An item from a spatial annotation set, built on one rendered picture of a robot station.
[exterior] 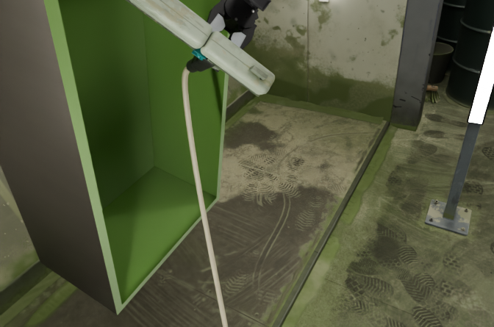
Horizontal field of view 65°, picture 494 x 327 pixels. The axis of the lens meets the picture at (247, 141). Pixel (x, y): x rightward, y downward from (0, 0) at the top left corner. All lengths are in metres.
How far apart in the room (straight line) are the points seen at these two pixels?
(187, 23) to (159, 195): 1.06
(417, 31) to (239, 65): 2.06
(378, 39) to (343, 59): 0.29
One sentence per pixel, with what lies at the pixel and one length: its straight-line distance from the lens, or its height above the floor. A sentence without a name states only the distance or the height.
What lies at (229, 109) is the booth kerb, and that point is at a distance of 2.98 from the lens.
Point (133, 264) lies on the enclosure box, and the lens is 1.48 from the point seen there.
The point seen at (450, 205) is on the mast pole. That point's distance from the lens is 2.26.
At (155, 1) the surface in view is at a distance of 0.72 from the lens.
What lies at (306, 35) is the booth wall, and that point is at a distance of 2.94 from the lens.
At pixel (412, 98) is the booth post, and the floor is 0.26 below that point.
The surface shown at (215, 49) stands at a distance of 0.73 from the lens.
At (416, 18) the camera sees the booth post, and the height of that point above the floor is 0.79.
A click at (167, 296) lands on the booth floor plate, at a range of 1.91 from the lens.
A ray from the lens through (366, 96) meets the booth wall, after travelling 2.95.
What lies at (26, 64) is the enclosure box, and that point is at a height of 1.31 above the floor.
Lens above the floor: 1.55
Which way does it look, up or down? 33 degrees down
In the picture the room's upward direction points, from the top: 6 degrees counter-clockwise
